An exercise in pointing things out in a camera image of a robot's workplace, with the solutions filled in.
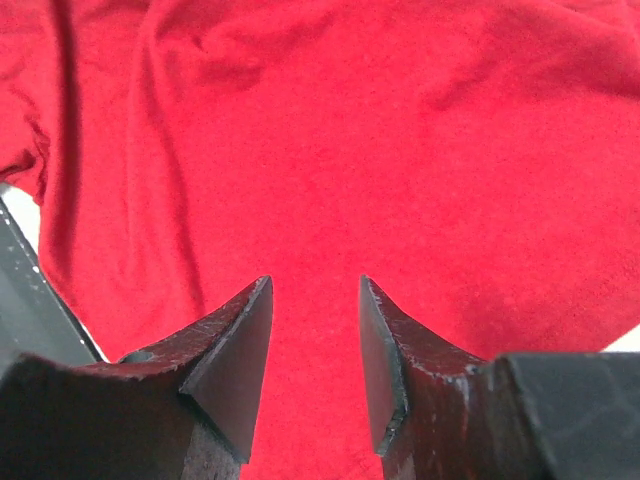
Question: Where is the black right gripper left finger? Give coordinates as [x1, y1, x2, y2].
[1, 276, 273, 479]

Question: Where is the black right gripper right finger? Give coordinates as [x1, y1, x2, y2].
[359, 277, 639, 479]

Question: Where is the red t shirt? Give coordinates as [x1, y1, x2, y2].
[1, 1, 639, 479]

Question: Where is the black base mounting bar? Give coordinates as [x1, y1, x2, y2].
[1, 184, 104, 366]

